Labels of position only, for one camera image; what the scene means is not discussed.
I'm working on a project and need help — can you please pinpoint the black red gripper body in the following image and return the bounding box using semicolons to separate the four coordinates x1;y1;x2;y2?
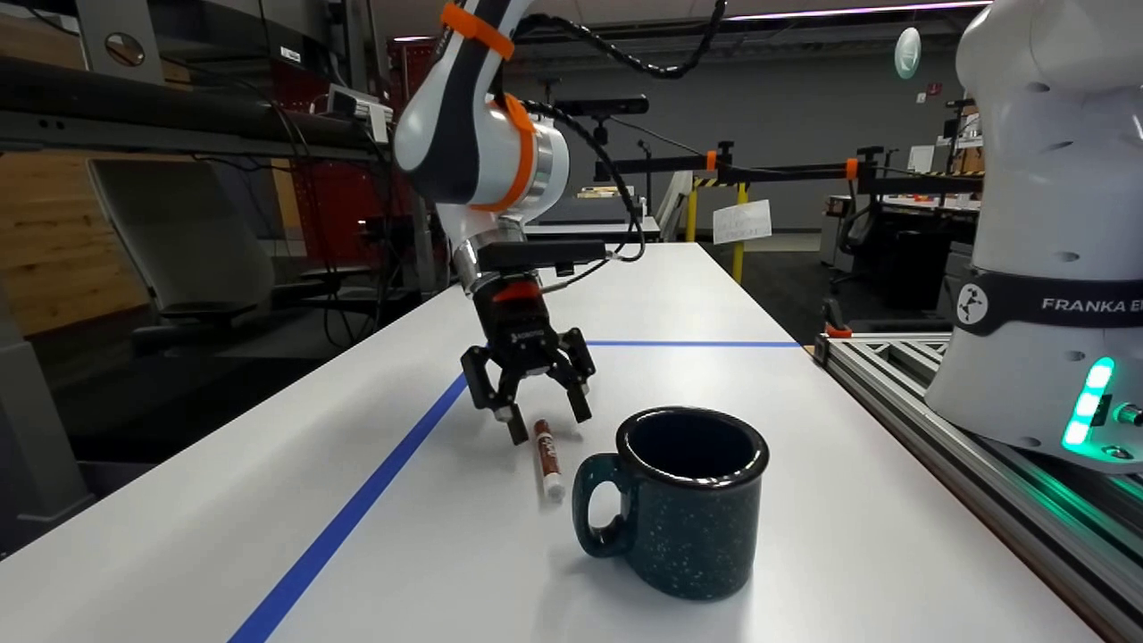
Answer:
468;272;572;378

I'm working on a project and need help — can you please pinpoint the white marker with red cap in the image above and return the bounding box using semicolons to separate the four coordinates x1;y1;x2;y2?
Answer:
527;415;572;511

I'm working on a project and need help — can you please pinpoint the dark green speckled mug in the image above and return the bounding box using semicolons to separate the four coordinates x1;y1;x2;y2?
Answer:
568;403;775;603

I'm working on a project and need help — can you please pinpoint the blue tape strip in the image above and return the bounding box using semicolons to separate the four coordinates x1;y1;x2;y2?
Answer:
584;336;803;355
223;371;476;643

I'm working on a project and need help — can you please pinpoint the red cabinet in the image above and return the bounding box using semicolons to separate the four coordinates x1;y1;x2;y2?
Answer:
289;157;416;274

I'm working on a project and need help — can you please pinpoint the white paper sign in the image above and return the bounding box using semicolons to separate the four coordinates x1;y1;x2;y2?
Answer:
707;198;775;252

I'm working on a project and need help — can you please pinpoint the black bar with orange clamps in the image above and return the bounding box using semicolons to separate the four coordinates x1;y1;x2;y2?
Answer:
593;139;985;198

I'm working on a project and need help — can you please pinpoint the grey chair back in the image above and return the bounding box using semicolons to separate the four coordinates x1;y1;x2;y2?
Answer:
90;155;279;322

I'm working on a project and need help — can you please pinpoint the dark background machine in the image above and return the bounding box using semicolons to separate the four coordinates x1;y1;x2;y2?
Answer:
818;139;985;336

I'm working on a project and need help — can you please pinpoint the dark overhead beam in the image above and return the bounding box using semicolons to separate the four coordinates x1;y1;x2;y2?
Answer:
0;53;384;157

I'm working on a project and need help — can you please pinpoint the white green oval lamp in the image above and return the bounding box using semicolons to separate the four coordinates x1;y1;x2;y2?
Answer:
889;21;930;86

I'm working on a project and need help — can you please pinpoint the grey pillar with oval sign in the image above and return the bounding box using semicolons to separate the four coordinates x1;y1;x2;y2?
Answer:
76;0;168;86

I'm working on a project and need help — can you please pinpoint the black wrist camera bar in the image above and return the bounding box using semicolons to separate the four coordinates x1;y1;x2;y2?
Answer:
472;236;612;274

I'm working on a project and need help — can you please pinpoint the black looped cable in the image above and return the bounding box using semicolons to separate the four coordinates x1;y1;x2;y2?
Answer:
521;97;653;295

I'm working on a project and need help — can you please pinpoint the orange arm strap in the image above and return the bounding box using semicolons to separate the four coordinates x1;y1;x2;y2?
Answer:
468;91;539;218
435;0;516;64

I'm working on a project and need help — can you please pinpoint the yellow post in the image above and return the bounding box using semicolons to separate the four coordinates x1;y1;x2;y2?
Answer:
728;174;755;287

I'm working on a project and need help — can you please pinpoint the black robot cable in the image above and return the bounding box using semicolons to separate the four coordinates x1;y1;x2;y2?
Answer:
516;0;732;84

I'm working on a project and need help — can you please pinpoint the aluminium extrusion frame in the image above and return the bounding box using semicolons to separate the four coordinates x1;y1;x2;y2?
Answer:
809;328;1143;643

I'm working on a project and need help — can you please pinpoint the wooden wall panel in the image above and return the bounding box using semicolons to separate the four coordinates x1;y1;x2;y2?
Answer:
0;149;154;340

